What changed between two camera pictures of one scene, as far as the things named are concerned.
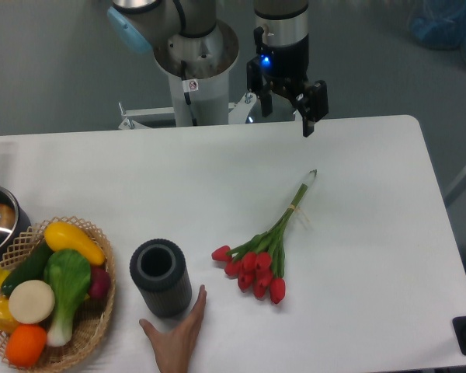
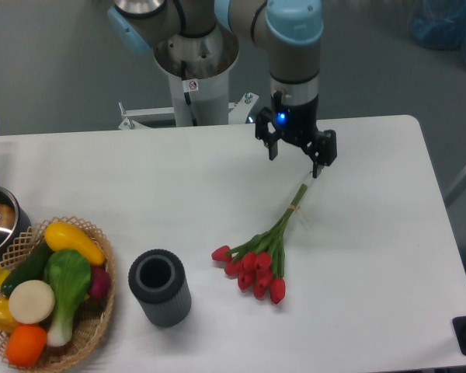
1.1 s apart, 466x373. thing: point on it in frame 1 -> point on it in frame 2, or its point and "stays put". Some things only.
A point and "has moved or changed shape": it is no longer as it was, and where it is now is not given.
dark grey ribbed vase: (159, 270) has moved or changed shape
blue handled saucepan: (5, 224) stays put
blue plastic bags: (450, 25) stays put
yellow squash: (58, 235) stays put
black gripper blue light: (286, 67) -> (297, 123)
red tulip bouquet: (259, 263) stays put
